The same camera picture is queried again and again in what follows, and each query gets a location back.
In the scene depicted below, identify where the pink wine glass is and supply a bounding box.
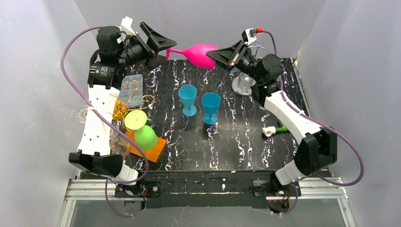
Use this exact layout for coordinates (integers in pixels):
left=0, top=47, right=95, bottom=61
left=166, top=44, right=218, bottom=70

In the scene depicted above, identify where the blue wine glass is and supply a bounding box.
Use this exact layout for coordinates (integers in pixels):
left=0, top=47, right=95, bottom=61
left=178, top=85, right=197, bottom=117
left=201, top=92, right=221, bottom=125

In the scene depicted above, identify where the orange wine glass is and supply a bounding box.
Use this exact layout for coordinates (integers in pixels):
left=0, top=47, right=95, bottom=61
left=113, top=98, right=127, bottom=121

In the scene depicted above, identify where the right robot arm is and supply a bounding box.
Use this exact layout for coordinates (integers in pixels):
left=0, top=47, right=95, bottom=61
left=206, top=28, right=337, bottom=192

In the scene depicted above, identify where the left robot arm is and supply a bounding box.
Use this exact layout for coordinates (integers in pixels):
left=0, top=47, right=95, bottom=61
left=69, top=17, right=176, bottom=185

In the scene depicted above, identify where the upright blue wine glass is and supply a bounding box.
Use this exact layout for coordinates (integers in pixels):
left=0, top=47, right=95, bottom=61
left=178, top=85, right=197, bottom=117

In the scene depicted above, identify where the green wine glass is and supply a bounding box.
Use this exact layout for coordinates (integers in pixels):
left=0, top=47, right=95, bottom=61
left=124, top=110, right=158, bottom=150

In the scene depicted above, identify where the clear wine glass front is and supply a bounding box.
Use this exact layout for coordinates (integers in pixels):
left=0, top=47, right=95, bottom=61
left=110, top=136, right=131, bottom=157

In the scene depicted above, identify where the clear plastic organizer box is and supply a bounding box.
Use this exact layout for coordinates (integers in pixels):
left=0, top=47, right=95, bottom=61
left=118, top=74, right=144, bottom=109

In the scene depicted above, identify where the green white pipe fitting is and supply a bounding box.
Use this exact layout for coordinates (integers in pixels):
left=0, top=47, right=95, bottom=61
left=262, top=121, right=288, bottom=137

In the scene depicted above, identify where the silver wire glass rack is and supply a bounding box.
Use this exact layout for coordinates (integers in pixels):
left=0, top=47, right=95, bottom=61
left=231, top=41, right=270, bottom=96

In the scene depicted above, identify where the gold wire rack wooden base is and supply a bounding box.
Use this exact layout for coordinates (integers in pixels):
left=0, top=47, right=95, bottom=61
left=110, top=95, right=166, bottom=163

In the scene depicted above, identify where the aluminium base frame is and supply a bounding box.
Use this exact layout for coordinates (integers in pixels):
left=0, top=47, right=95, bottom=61
left=59, top=176, right=356, bottom=227

